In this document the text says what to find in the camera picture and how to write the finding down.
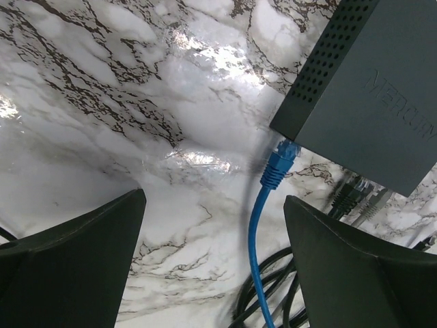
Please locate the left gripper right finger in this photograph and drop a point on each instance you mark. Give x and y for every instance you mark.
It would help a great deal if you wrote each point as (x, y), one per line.
(350, 278)

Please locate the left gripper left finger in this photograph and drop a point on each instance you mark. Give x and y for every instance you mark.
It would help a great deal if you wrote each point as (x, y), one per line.
(73, 274)

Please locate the black network switch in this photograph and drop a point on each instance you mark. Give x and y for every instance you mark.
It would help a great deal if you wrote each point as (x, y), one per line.
(365, 98)

